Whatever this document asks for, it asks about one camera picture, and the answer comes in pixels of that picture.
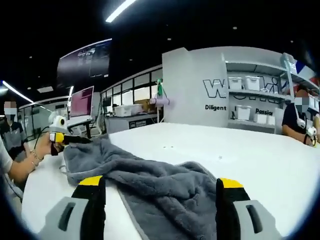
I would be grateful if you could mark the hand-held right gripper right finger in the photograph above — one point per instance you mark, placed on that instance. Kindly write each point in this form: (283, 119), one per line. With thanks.
(240, 220)

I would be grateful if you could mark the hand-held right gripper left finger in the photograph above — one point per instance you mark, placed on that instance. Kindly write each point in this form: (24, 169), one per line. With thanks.
(77, 220)

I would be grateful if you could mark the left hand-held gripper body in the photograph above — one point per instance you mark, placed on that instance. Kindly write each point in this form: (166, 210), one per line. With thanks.
(58, 123)

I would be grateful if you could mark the grey towel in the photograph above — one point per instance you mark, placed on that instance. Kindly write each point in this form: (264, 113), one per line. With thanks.
(162, 195)

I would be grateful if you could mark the person's left hand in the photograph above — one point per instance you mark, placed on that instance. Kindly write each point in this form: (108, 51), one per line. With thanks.
(45, 148)

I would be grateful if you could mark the white monitor desk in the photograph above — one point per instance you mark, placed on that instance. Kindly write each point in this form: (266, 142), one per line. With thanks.
(78, 121)

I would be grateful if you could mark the pink screen computer monitor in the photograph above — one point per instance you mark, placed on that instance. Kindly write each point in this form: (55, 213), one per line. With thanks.
(81, 102)

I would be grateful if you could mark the operator in white shirt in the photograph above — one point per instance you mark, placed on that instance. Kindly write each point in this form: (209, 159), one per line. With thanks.
(5, 160)

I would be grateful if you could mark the short ceiling light strip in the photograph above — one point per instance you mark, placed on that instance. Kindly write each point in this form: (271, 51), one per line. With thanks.
(17, 91)

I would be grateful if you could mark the white lidded crate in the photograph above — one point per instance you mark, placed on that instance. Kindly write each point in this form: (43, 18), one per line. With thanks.
(127, 110)

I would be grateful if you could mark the white table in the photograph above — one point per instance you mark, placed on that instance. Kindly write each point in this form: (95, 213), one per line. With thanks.
(225, 150)

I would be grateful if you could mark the brown cardboard box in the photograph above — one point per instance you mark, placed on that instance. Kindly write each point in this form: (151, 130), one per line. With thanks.
(143, 104)

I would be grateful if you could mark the lavender roll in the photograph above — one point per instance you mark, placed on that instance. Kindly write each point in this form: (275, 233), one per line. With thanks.
(160, 101)

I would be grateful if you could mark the green hanging item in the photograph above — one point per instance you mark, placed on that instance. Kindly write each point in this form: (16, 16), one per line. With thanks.
(160, 87)

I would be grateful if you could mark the grey metal shelving unit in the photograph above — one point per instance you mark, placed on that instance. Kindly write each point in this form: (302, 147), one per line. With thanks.
(260, 97)

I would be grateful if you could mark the long ceiling light strip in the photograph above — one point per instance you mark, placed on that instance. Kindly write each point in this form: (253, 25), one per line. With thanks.
(120, 11)

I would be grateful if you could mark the group of white storage boxes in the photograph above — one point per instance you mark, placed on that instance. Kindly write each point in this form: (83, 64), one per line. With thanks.
(252, 83)

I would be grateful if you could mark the tricolour flag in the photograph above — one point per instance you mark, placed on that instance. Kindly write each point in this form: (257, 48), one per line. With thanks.
(306, 70)

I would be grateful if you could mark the large dark wall screen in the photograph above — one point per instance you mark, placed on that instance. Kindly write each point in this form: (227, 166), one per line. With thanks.
(85, 65)

